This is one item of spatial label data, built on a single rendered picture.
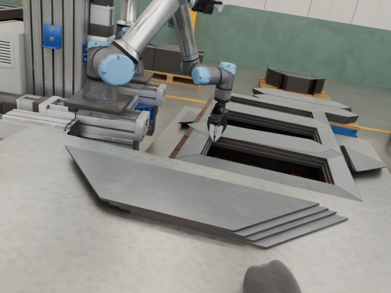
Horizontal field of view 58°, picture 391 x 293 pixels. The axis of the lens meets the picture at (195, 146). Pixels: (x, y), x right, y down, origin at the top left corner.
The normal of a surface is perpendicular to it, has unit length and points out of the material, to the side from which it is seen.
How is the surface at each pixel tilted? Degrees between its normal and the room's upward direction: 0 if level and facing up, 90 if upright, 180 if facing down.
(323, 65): 90
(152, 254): 0
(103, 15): 90
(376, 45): 90
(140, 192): 0
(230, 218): 0
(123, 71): 96
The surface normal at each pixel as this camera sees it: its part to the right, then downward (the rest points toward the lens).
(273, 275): 0.22, -0.91
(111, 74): 0.40, 0.52
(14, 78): -0.07, 0.40
